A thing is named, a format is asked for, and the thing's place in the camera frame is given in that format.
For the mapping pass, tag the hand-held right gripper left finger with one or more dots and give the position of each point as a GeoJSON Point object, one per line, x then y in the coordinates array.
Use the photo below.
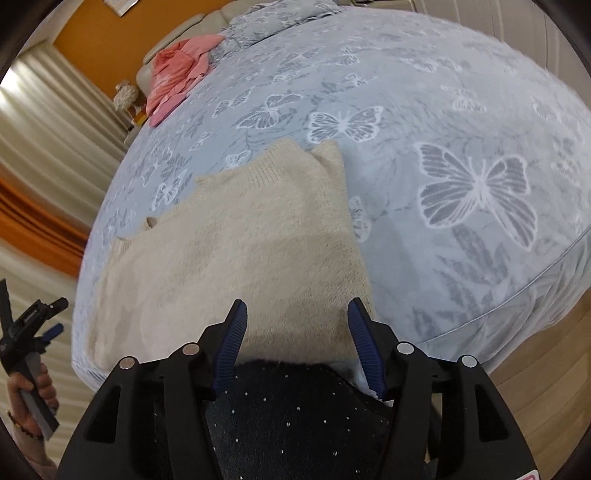
{"type": "Point", "coordinates": [231, 344]}

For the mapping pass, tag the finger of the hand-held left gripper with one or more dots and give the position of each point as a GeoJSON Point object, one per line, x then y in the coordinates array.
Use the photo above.
{"type": "Point", "coordinates": [53, 331]}
{"type": "Point", "coordinates": [59, 304]}

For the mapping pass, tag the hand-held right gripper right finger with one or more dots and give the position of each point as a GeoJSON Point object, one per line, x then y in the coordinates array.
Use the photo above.
{"type": "Point", "coordinates": [364, 350]}

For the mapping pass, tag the beige sweater with black hearts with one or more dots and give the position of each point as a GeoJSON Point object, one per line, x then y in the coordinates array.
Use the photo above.
{"type": "Point", "coordinates": [254, 240]}

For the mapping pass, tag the person's left forearm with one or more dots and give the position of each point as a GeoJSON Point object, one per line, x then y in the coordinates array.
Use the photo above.
{"type": "Point", "coordinates": [32, 454]}

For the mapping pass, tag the person's left hand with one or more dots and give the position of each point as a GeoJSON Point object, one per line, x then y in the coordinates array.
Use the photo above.
{"type": "Point", "coordinates": [46, 390]}

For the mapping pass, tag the orange curtain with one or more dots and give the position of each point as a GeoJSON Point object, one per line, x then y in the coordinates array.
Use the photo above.
{"type": "Point", "coordinates": [41, 226]}

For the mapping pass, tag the dark dotted pants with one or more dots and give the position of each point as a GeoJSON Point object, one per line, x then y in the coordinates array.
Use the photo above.
{"type": "Point", "coordinates": [295, 424]}

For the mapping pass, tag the orange box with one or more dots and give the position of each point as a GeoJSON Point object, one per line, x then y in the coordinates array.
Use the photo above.
{"type": "Point", "coordinates": [140, 115]}

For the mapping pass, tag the white feather table lamp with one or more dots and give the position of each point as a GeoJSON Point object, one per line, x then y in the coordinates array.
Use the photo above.
{"type": "Point", "coordinates": [124, 94]}

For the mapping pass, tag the bed with blue butterfly cover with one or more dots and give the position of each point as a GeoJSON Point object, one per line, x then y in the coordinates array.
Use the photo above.
{"type": "Point", "coordinates": [461, 115]}

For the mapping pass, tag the pink blanket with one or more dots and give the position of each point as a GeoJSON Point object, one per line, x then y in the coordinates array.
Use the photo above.
{"type": "Point", "coordinates": [178, 74]}

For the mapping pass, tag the beige leather headboard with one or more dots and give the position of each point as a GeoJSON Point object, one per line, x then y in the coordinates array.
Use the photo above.
{"type": "Point", "coordinates": [182, 30]}

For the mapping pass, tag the blue butterfly pillow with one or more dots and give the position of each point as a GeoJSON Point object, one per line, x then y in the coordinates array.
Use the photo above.
{"type": "Point", "coordinates": [277, 23]}

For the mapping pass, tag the framed wide wall painting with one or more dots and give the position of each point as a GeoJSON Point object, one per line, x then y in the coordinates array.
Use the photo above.
{"type": "Point", "coordinates": [121, 5]}

